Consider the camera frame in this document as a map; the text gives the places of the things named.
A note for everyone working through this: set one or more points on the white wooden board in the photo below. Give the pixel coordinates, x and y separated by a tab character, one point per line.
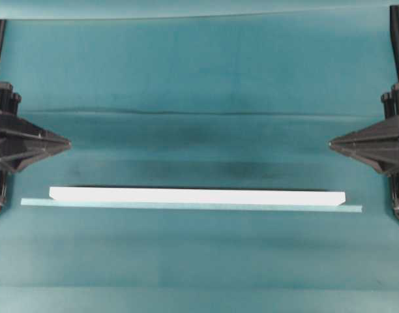
209	196

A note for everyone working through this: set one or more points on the teal table cloth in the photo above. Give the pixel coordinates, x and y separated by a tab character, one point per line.
221	102

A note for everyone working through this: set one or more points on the light teal tape strip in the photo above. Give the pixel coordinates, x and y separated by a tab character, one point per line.
41	202

